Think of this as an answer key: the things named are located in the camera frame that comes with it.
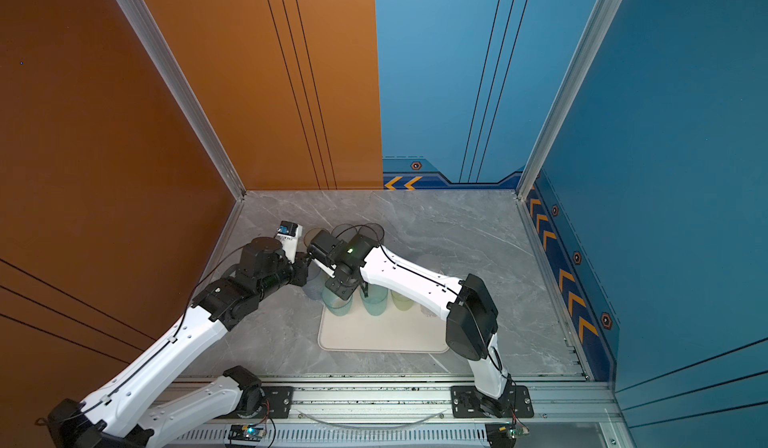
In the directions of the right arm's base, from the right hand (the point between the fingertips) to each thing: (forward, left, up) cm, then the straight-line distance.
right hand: (343, 283), depth 80 cm
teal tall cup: (+1, -8, -12) cm, 15 cm away
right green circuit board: (-32, -40, -16) cm, 54 cm away
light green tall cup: (0, -16, -12) cm, 20 cm away
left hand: (+4, +8, +8) cm, 12 cm away
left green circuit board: (-32, +22, -15) cm, 41 cm away
